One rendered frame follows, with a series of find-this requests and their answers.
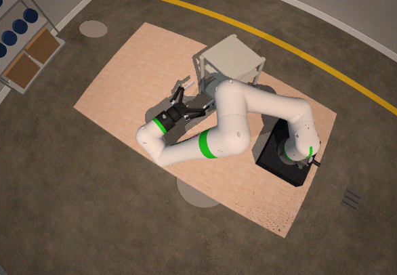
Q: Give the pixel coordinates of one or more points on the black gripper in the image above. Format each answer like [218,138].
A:
[179,110]

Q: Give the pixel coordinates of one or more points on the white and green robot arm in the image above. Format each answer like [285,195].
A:
[231,136]

